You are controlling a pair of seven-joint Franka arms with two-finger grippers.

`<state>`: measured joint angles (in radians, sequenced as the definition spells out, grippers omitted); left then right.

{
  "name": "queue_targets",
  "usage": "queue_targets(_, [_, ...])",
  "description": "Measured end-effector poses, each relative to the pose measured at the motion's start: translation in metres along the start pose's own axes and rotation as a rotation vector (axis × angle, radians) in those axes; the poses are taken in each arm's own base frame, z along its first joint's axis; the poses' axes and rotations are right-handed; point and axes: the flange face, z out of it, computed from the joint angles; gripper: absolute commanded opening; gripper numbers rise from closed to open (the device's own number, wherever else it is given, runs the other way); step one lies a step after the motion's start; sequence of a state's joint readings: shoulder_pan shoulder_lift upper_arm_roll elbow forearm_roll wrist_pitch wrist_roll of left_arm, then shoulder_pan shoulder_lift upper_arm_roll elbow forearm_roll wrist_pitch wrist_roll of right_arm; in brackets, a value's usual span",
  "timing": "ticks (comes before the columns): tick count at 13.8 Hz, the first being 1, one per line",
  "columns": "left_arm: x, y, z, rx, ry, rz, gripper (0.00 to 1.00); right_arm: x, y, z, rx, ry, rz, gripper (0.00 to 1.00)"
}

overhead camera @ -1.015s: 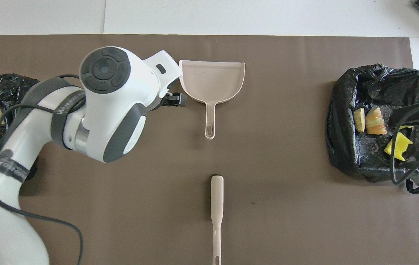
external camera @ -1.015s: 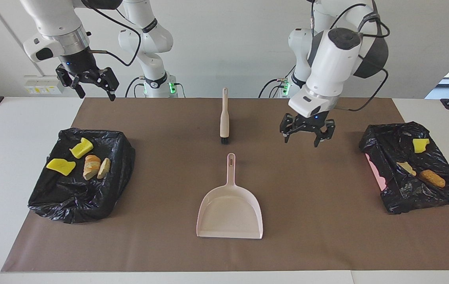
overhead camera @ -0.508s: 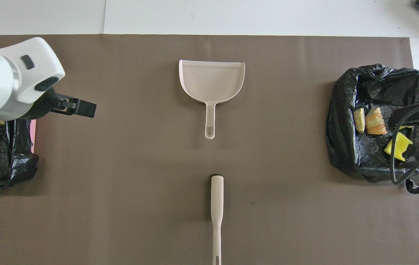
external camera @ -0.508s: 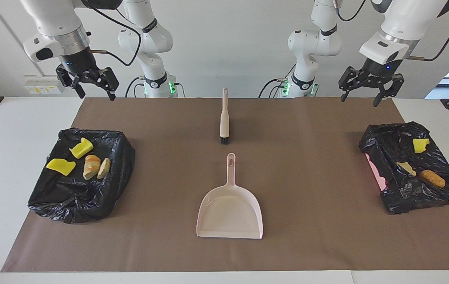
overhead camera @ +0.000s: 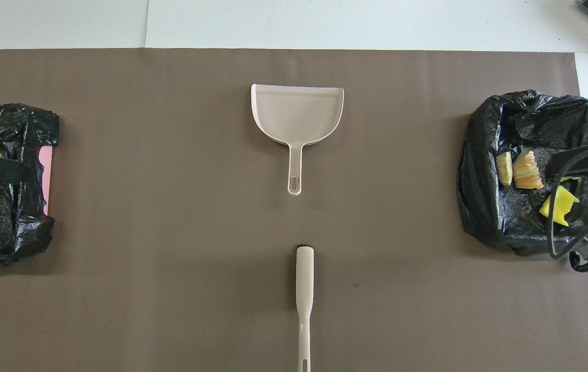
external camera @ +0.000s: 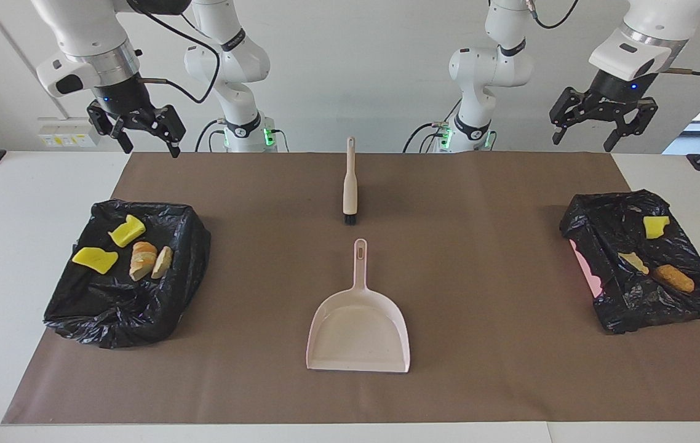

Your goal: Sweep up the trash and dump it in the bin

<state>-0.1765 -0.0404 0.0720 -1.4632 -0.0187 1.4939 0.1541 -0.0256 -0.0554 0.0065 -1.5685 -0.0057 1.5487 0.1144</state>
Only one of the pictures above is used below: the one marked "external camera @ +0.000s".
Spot small yellow sponge wedge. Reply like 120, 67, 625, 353
643, 215, 671, 240

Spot pink bin wrapped black bag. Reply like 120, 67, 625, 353
559, 189, 700, 335

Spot brown rounded foam lump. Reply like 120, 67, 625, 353
653, 264, 696, 294

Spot notched yellow sponge piece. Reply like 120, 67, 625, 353
108, 214, 146, 248

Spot pale pink plastic dustpan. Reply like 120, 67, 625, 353
306, 239, 411, 373

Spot large pale foam chunk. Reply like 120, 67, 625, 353
129, 241, 158, 282

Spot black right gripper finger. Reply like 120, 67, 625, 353
86, 103, 134, 154
158, 105, 187, 159

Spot beige hand brush black bristles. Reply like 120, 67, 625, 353
342, 137, 359, 225

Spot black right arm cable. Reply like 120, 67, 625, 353
124, 0, 221, 105

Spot open black bag lined bin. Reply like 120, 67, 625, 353
42, 198, 212, 350

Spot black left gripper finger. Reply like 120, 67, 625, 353
603, 98, 659, 153
549, 87, 594, 146

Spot brown table mat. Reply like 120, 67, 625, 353
2, 152, 700, 425

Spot white wall socket box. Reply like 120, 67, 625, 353
36, 117, 103, 149

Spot slim tan foam chunk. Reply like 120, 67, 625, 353
151, 246, 174, 279

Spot small pale foam chunk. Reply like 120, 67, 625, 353
618, 251, 650, 276

